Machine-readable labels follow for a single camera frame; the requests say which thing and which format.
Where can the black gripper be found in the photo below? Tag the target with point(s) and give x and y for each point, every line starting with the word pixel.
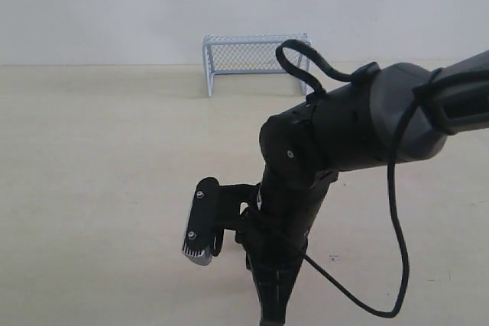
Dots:
pixel 278 221

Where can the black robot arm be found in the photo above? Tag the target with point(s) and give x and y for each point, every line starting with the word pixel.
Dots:
pixel 382 117

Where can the light blue miniature goal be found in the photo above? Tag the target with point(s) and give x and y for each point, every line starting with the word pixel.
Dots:
pixel 243 54

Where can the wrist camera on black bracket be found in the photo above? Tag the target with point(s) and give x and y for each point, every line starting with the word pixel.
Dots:
pixel 216 208

